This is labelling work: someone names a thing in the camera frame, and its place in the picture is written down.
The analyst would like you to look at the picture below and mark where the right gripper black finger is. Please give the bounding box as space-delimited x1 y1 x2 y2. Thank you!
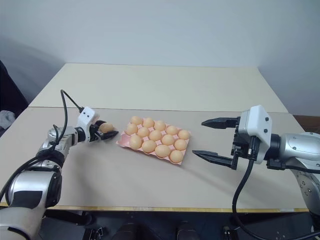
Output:
191 149 238 172
201 116 239 130

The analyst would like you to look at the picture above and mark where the dark rounded shape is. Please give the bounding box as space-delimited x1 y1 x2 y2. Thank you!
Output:
176 221 201 240

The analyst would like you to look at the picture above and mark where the pink egg tray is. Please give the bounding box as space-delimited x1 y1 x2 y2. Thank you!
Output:
115 117 193 167

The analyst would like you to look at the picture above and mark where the grey crumpled cloth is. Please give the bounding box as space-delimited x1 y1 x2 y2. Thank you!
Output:
0 109 17 131

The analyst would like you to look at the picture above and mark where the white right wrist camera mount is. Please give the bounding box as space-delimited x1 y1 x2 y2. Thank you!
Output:
237 104 274 165

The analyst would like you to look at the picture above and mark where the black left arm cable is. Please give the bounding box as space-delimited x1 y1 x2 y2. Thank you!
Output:
0 89 85 201

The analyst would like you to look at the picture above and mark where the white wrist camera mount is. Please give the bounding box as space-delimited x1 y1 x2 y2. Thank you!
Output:
237 104 274 165
76 106 101 144

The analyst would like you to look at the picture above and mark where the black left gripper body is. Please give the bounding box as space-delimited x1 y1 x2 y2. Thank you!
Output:
87 122 104 144

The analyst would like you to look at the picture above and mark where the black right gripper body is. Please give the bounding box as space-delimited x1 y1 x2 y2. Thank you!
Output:
231 116 259 162

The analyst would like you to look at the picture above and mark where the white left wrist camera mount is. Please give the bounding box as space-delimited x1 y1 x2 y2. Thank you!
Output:
76 106 101 144

